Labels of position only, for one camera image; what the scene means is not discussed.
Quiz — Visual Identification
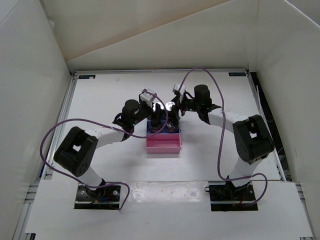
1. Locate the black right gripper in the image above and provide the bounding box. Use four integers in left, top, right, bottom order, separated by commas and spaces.
164, 93, 201, 122

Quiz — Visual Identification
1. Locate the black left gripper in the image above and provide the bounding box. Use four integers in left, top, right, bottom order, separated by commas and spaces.
131, 100, 166, 126

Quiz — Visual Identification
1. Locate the silver-lid salt bottle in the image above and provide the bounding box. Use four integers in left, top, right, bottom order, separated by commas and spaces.
152, 102, 164, 112
165, 101, 176, 112

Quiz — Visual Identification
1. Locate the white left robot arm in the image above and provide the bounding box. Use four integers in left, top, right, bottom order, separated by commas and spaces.
53, 99, 168, 200

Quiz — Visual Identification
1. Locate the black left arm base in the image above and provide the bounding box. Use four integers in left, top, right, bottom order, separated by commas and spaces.
74, 185, 121, 210

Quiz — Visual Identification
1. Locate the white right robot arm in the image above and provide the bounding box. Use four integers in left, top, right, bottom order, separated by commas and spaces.
172, 83, 275, 200

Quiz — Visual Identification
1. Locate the dark blue tray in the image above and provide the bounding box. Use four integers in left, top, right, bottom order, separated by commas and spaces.
146, 117, 181, 134

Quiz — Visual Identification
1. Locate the pink tray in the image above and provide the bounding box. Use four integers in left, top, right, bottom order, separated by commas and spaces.
146, 133, 182, 154

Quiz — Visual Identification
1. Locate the dark table label right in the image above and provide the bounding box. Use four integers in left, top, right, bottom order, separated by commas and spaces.
228, 72, 247, 77

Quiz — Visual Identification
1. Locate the dark table label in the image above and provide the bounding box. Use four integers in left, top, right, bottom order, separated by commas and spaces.
228, 72, 247, 77
78, 75, 96, 80

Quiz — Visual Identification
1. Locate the dark table label left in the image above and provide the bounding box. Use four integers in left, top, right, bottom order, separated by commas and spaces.
78, 75, 96, 80

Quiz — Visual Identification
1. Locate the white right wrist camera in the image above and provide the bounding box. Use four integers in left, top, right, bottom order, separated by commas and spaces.
172, 83, 186, 96

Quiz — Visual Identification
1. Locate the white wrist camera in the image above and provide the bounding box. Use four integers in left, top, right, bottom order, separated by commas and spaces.
139, 88, 157, 108
172, 83, 186, 96

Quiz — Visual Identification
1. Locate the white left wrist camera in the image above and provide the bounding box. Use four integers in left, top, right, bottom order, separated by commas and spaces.
139, 88, 157, 108

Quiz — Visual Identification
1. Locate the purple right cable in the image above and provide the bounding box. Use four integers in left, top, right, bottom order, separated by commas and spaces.
179, 66, 268, 206

